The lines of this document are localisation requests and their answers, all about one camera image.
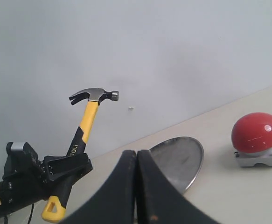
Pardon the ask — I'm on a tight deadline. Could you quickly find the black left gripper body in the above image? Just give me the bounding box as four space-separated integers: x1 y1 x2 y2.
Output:
2 142 51 201

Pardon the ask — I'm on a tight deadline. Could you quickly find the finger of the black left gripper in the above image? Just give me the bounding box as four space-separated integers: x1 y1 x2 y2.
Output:
43 153 93 182

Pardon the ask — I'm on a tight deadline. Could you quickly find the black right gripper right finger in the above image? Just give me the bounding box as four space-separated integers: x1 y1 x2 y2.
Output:
137 150 217 224

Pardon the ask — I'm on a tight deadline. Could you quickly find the round steel plate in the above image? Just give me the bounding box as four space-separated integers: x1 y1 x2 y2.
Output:
149 136 204 195

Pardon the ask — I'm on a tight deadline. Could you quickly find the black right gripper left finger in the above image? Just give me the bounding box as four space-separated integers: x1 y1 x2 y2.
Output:
61 150 136 224

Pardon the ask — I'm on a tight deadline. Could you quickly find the yellow black claw hammer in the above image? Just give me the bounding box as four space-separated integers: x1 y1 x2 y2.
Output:
42 88 119 223

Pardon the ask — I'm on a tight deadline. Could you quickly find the red dome push button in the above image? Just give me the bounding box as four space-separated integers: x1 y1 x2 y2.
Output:
231 112 272 168

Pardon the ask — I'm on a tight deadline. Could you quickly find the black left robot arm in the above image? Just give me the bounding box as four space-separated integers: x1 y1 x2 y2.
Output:
0 142 92 223

